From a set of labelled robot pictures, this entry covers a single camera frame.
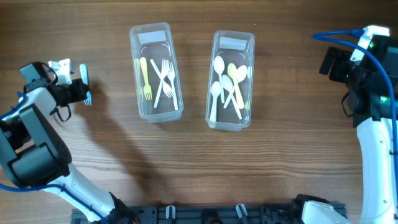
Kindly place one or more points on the left clear plastic container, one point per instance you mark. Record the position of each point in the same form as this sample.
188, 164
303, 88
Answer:
154, 41

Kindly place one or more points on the yellow plastic fork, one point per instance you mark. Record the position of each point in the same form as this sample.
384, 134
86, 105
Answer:
147, 88

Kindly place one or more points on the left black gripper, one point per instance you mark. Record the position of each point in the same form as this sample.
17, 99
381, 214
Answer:
81, 88

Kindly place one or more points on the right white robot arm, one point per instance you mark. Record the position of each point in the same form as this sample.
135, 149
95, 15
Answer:
373, 102

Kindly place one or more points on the white plastic fork crossing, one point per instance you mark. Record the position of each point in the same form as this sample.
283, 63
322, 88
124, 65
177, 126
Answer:
165, 86

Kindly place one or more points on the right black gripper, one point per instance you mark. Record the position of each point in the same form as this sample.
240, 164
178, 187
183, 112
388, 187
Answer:
341, 58

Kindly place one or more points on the right clear plastic container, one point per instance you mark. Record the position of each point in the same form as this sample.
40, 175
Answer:
238, 48

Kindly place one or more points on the yellow plastic spoon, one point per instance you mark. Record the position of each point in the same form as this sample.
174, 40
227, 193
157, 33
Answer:
234, 73

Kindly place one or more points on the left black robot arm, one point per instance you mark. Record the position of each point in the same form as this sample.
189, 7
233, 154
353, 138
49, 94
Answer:
33, 155

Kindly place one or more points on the white plastic spoon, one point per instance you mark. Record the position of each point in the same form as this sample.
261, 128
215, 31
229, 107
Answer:
218, 65
243, 72
228, 86
215, 92

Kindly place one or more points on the clear plastic container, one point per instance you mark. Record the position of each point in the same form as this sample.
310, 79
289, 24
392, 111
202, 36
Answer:
238, 48
154, 41

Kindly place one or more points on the clear plastic fork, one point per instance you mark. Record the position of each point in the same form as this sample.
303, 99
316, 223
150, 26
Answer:
164, 71

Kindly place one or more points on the white plastic knife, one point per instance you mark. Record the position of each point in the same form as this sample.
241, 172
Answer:
171, 77

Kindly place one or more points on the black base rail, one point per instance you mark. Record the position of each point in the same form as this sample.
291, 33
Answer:
264, 214

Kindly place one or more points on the white plastic fork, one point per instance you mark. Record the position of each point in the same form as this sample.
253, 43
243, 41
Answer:
84, 77

